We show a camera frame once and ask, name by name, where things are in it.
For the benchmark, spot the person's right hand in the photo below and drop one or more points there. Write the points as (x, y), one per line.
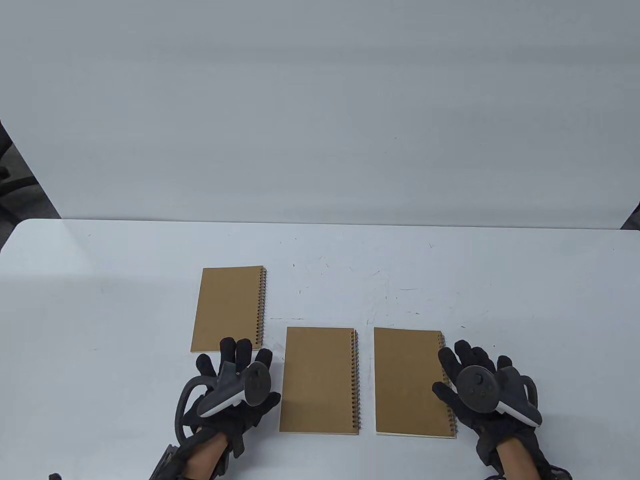
(492, 430)

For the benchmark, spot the person's left hand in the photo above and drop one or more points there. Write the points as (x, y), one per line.
(252, 417)

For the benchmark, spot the grey hand controller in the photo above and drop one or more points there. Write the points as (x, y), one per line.
(477, 390)
(230, 395)

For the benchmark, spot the brown spiral notebook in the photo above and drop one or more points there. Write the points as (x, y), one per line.
(317, 380)
(407, 385)
(227, 310)

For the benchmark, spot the person's left forearm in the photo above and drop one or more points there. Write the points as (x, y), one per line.
(205, 456)

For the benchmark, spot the person's right forearm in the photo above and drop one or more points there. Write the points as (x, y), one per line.
(512, 462)

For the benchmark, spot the white backdrop board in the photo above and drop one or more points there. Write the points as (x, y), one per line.
(320, 100)

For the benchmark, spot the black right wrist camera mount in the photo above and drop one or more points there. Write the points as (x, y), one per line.
(555, 474)

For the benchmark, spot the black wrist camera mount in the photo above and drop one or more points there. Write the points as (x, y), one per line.
(167, 462)
(555, 474)

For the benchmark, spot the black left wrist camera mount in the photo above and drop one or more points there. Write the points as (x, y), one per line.
(167, 462)

